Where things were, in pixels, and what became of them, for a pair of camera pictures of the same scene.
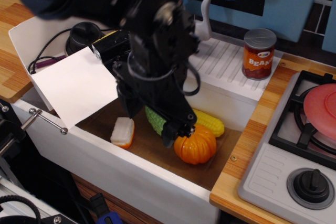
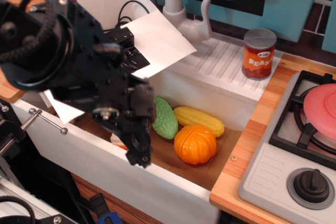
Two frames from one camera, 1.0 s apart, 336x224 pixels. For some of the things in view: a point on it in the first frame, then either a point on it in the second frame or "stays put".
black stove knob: (310, 189) stays put
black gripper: (153, 74) → (102, 83)
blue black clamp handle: (104, 216) stays put
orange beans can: (259, 49) stays put
